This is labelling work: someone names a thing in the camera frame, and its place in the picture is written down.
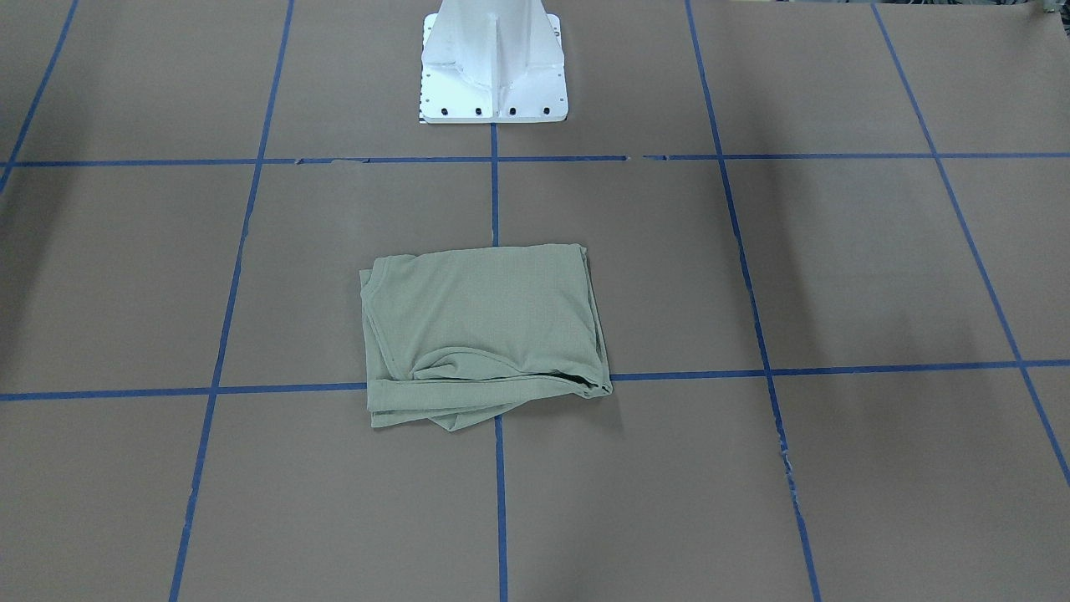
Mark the white pedestal column with base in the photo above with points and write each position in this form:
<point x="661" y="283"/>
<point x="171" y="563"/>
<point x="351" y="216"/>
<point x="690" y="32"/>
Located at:
<point x="492" y="63"/>

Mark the olive green long-sleeve shirt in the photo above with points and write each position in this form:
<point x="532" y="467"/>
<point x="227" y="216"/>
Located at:
<point x="458" y="337"/>

